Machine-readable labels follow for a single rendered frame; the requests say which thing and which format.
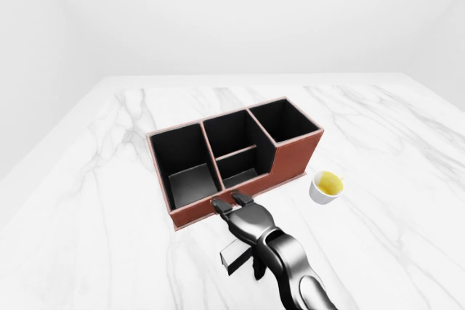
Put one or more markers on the red-brown desk caddy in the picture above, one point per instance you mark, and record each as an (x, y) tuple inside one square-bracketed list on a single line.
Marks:
[(294, 155)]

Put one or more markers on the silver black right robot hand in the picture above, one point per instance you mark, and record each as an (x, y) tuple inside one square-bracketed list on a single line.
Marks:
[(250, 221)]

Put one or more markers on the white book with dark edges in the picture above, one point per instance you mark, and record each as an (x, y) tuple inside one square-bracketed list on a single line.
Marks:
[(234, 250)]

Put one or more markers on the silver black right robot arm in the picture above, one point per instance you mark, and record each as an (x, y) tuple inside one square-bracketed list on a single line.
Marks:
[(290, 263)]

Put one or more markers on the white mug with yellow inside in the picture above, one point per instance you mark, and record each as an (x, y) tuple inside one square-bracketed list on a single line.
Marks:
[(319, 194)]

